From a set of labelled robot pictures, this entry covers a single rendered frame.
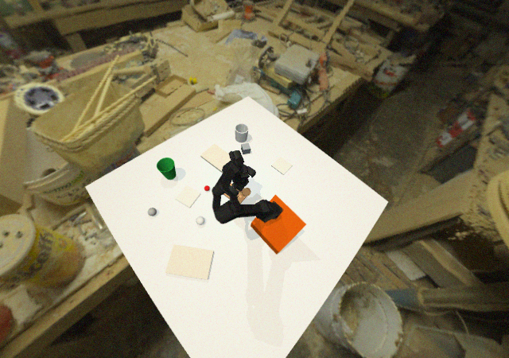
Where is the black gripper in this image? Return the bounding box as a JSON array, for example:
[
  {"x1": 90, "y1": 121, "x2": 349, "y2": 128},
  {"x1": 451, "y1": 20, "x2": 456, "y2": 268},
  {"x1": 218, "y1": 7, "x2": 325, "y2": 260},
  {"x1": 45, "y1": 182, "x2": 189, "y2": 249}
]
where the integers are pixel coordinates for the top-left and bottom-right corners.
[{"x1": 229, "y1": 166, "x2": 256, "y2": 196}]

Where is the green plastic cup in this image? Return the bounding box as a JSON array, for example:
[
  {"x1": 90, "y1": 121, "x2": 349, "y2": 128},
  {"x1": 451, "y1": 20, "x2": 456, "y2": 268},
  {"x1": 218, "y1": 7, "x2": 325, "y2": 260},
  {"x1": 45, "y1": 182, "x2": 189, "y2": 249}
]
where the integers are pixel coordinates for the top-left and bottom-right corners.
[{"x1": 157, "y1": 158, "x2": 176, "y2": 180}]

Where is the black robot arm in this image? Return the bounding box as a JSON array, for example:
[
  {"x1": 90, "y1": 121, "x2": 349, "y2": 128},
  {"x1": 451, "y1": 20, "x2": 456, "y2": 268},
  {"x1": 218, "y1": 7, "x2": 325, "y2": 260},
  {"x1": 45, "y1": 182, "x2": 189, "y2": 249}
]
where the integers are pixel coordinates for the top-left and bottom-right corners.
[{"x1": 212, "y1": 150, "x2": 284, "y2": 224}]

